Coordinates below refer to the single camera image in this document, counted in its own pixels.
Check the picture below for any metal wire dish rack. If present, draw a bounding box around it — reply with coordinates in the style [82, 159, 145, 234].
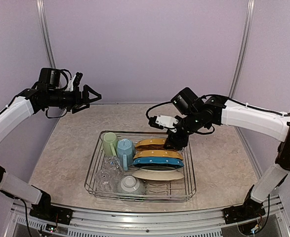
[84, 130, 196, 202]

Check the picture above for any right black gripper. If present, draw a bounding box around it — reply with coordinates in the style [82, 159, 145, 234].
[163, 111, 203, 151]

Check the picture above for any clear glass cup front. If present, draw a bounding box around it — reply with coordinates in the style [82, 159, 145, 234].
[95, 169, 117, 193]

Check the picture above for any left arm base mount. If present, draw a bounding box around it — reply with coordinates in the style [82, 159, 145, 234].
[30, 205, 73, 225]

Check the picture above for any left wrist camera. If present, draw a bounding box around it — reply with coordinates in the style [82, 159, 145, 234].
[65, 72, 83, 92]

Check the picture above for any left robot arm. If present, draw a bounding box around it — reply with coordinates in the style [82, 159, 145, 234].
[0, 68, 102, 221]

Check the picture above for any right aluminium corner post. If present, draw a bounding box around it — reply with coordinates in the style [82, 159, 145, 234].
[228, 0, 255, 98]

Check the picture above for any green ceramic mug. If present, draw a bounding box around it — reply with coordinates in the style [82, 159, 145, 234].
[102, 132, 119, 157]

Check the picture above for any grey ceramic bowl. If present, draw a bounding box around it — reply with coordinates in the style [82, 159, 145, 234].
[117, 175, 146, 195]

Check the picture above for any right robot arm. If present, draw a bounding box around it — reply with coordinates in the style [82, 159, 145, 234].
[164, 87, 290, 219]

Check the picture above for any light blue ceramic mug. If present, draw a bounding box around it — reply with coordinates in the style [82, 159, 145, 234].
[117, 139, 135, 171]

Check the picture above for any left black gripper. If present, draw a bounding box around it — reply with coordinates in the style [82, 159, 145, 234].
[48, 84, 101, 114]

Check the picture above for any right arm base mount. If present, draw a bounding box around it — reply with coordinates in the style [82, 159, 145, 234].
[222, 203, 266, 224]

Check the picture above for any aluminium corner post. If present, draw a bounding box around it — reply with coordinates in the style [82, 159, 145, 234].
[36, 0, 56, 69]
[228, 0, 255, 98]

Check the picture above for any left aluminium corner post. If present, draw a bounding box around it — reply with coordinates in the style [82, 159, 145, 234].
[36, 0, 56, 69]

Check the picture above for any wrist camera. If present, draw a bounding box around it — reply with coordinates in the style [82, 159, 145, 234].
[65, 72, 83, 92]
[149, 115, 178, 131]

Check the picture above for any clear glass cup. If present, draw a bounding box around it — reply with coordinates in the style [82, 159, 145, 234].
[95, 169, 117, 193]
[102, 156, 122, 177]

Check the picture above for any cream white plate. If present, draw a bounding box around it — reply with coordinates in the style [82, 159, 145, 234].
[132, 166, 184, 181]

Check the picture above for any clear glass cup rear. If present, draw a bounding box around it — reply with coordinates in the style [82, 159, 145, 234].
[102, 156, 122, 177]

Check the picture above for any aluminium front frame rail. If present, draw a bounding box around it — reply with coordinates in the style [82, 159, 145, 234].
[3, 196, 290, 237]

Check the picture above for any yellow polka dot plate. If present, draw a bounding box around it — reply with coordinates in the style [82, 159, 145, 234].
[135, 138, 166, 151]
[133, 150, 184, 160]

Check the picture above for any blue polka dot plate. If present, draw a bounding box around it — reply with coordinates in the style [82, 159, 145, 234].
[132, 157, 184, 169]

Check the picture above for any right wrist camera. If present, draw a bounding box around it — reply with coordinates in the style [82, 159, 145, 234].
[149, 115, 178, 131]

